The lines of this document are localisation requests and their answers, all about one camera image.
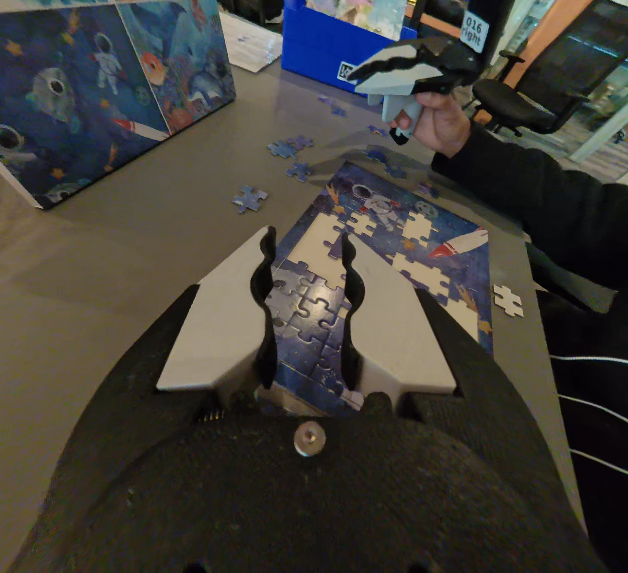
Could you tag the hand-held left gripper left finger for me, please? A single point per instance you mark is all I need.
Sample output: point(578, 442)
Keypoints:
point(216, 337)

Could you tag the purple jigsaw puzzle piece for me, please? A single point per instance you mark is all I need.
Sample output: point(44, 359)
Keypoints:
point(301, 142)
point(325, 99)
point(428, 190)

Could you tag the white face-down puzzle piece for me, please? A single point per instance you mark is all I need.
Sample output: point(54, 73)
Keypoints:
point(508, 300)

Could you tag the person's right hand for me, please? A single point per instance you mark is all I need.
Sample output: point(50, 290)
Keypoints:
point(441, 126)

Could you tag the person's right forearm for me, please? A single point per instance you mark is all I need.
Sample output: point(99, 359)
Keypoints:
point(539, 200)

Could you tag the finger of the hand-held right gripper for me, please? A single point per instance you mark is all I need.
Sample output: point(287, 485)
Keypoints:
point(397, 52)
point(397, 84)

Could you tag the illustrated puzzle box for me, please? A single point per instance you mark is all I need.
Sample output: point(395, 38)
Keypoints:
point(98, 92)

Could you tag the black office chair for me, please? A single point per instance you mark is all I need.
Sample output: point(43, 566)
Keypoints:
point(530, 97)

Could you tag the blue storage bin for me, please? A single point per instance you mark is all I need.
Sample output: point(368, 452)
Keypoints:
point(314, 48)

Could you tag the space jigsaw puzzle board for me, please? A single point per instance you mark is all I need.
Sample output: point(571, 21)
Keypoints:
point(417, 249)

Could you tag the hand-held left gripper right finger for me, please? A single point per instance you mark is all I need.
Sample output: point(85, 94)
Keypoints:
point(402, 342)

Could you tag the instruction sheet in plastic sleeve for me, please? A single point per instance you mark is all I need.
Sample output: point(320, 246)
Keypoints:
point(250, 43)

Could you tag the dark blue jigsaw puzzle piece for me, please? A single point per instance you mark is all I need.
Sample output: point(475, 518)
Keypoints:
point(396, 171)

